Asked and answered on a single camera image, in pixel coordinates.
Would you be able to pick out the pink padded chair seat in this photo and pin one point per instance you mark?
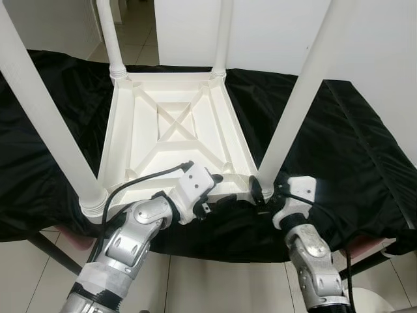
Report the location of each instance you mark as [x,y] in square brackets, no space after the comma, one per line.
[368,248]
[75,238]

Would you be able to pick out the white plastic children table top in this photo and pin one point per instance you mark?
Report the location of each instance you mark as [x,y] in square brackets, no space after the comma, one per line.
[176,130]

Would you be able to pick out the black cloth table cover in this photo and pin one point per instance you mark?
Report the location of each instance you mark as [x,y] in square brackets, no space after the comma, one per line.
[352,163]

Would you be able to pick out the black metal table leg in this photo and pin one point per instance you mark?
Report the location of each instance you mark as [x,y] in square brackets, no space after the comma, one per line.
[368,265]
[55,254]

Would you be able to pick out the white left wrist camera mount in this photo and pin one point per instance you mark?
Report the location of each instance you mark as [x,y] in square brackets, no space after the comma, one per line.
[192,186]

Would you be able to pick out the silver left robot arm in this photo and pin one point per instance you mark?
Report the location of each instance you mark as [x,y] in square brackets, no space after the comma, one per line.
[127,244]

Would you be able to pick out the white plastic table leg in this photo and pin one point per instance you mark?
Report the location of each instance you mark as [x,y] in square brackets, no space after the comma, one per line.
[300,98]
[221,39]
[39,111]
[111,39]

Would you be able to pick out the white round stool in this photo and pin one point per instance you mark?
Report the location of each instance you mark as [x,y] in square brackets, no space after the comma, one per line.
[373,301]

